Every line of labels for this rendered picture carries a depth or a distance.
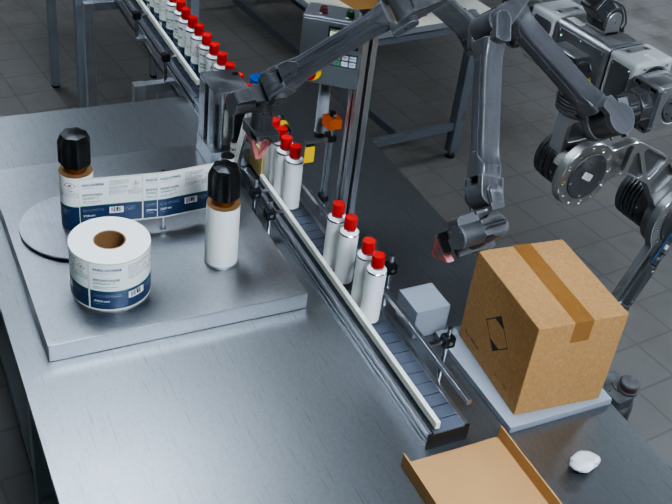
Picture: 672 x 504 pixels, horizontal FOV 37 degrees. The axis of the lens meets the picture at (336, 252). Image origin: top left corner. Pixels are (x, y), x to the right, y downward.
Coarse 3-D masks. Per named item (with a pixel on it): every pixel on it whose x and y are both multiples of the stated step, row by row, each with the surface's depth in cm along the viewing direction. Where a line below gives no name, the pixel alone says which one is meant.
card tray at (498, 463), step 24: (504, 432) 230; (432, 456) 226; (456, 456) 227; (480, 456) 228; (504, 456) 229; (432, 480) 220; (456, 480) 221; (480, 480) 222; (504, 480) 223; (528, 480) 223
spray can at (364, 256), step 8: (368, 240) 248; (368, 248) 248; (360, 256) 249; (368, 256) 249; (360, 264) 250; (368, 264) 249; (360, 272) 251; (360, 280) 253; (352, 288) 256; (360, 288) 254; (352, 296) 257; (360, 296) 255; (360, 304) 257
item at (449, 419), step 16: (256, 176) 305; (304, 208) 293; (288, 224) 286; (304, 224) 287; (320, 240) 281; (320, 272) 270; (384, 320) 256; (368, 336) 250; (384, 336) 251; (400, 352) 247; (416, 368) 243; (400, 384) 237; (416, 384) 238; (432, 384) 239; (432, 400) 234; (448, 416) 231; (432, 432) 226
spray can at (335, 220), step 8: (336, 200) 261; (336, 208) 259; (344, 208) 260; (328, 216) 262; (336, 216) 261; (344, 216) 262; (328, 224) 262; (336, 224) 261; (328, 232) 264; (336, 232) 263; (328, 240) 265; (336, 240) 264; (328, 248) 266; (336, 248) 266; (328, 256) 267; (328, 264) 269
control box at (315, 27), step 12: (312, 12) 260; (336, 12) 262; (312, 24) 259; (324, 24) 259; (336, 24) 258; (348, 24) 258; (312, 36) 261; (324, 36) 261; (300, 48) 264; (360, 48) 261; (324, 72) 266; (336, 72) 266; (348, 72) 265; (324, 84) 269; (336, 84) 268; (348, 84) 267
